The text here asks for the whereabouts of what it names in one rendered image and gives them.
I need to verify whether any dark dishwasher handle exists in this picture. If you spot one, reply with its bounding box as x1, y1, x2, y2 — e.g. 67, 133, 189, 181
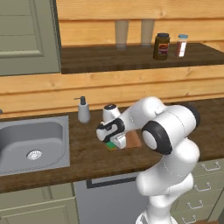
86, 176, 140, 189

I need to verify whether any white soap dispenser black pump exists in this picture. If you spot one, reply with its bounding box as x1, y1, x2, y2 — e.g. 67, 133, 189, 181
73, 95, 91, 124

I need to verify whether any beige tall cup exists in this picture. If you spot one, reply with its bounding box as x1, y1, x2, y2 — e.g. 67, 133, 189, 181
114, 19, 130, 49

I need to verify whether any grey-green panel under sink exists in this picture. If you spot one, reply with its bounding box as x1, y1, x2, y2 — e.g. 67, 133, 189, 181
0, 182, 74, 205

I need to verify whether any spice jar with blue lid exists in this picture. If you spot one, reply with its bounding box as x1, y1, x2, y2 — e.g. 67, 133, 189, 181
175, 33, 189, 58

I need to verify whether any dark jar with yellow label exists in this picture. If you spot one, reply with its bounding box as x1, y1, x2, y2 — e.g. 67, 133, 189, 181
152, 31, 172, 61

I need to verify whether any grey-green drawer front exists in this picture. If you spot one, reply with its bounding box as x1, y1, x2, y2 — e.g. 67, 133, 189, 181
193, 158, 224, 179
171, 204, 219, 224
176, 186, 224, 216
190, 171, 224, 197

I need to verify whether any grey steel sink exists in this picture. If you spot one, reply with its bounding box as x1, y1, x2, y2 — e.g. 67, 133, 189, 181
0, 115, 71, 177

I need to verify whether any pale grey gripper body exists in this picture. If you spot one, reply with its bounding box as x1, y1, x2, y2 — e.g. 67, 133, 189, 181
111, 131, 129, 151

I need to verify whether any silver drawer handle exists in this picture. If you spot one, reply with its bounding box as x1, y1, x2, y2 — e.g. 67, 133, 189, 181
185, 199, 205, 211
193, 182, 212, 193
200, 161, 221, 172
180, 214, 197, 224

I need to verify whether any grey-green base cupboard door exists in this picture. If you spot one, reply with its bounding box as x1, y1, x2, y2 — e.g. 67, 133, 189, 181
0, 197, 81, 224

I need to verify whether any green and yellow sponge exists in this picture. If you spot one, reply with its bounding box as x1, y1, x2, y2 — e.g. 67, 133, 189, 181
104, 141, 118, 152

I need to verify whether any brown wooden cutting board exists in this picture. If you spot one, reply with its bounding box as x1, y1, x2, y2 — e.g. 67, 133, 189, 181
115, 129, 143, 151

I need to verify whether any dark wooden shelf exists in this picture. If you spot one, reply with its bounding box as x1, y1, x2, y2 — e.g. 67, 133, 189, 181
59, 42, 224, 75

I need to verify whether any grey dishwasher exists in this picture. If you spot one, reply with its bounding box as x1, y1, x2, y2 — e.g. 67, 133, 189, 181
73, 171, 151, 224

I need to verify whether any grey-green wall cupboard door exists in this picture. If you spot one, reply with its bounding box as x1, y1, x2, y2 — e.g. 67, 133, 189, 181
0, 0, 61, 77

